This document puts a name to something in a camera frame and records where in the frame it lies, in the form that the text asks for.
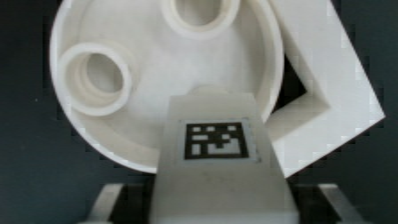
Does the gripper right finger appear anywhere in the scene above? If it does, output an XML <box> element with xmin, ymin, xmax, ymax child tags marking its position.
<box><xmin>293</xmin><ymin>183</ymin><xmax>373</xmax><ymax>224</ymax></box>

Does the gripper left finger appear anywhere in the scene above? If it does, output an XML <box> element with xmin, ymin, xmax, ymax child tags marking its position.
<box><xmin>76</xmin><ymin>184</ymin><xmax>145</xmax><ymax>224</ymax></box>

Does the white right fence bar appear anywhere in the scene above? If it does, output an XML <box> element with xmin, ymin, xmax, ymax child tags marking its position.
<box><xmin>266</xmin><ymin>0</ymin><xmax>383</xmax><ymax>175</ymax></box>

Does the white stool leg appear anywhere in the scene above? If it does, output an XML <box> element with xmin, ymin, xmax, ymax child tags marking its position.
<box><xmin>149</xmin><ymin>87</ymin><xmax>298</xmax><ymax>224</ymax></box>

